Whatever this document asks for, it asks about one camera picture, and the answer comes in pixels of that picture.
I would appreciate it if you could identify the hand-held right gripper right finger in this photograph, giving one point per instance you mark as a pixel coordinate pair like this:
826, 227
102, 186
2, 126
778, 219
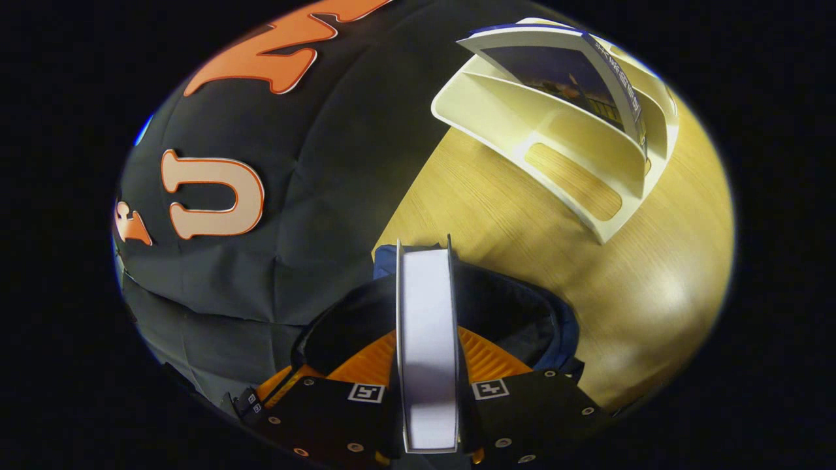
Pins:
535, 411

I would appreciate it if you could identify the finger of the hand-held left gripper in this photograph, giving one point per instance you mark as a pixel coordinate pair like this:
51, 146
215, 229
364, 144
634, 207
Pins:
281, 385

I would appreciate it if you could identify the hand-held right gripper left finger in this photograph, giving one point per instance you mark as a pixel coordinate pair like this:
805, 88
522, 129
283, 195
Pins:
326, 418

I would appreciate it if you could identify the blue schoolbag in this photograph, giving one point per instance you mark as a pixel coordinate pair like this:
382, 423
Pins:
496, 300

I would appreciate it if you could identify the grey cover book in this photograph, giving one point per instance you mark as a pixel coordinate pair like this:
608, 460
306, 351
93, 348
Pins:
428, 339

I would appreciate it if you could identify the cream plastic bookshelf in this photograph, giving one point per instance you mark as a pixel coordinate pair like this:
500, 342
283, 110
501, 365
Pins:
555, 130

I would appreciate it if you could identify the dark blue cover book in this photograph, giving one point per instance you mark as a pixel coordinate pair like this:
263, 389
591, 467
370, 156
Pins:
555, 72

